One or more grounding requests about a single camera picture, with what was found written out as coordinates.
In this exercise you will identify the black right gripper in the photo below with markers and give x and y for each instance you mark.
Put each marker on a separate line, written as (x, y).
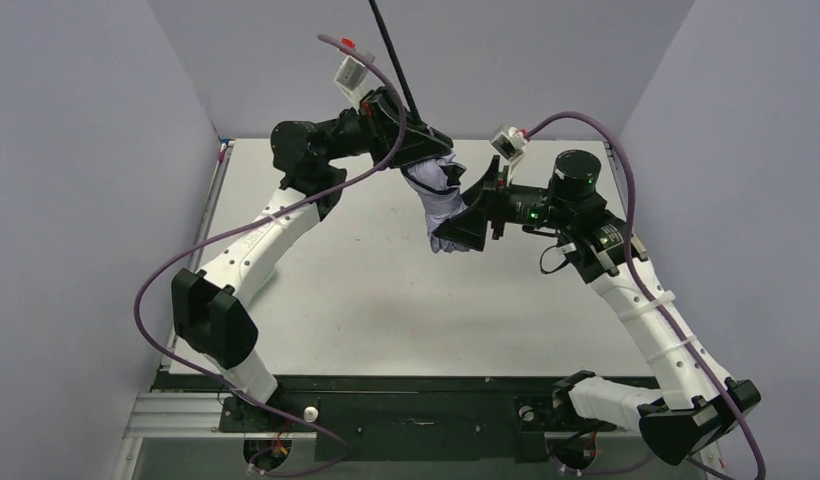
(496, 208)

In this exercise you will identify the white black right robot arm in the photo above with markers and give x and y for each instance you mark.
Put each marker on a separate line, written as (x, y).
(695, 401)

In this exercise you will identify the aluminium table edge rail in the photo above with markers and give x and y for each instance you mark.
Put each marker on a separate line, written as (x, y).
(202, 233)

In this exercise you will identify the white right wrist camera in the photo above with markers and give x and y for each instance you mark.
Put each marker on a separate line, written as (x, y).
(510, 143)

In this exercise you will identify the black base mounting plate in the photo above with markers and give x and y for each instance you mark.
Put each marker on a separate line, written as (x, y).
(539, 421)

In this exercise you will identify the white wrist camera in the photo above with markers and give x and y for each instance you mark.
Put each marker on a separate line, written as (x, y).
(351, 80)
(510, 143)

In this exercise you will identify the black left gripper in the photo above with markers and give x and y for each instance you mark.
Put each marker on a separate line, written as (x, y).
(393, 124)

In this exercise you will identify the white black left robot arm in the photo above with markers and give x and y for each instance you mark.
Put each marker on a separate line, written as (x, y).
(210, 305)

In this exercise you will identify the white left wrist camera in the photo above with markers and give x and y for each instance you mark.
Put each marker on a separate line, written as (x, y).
(351, 80)

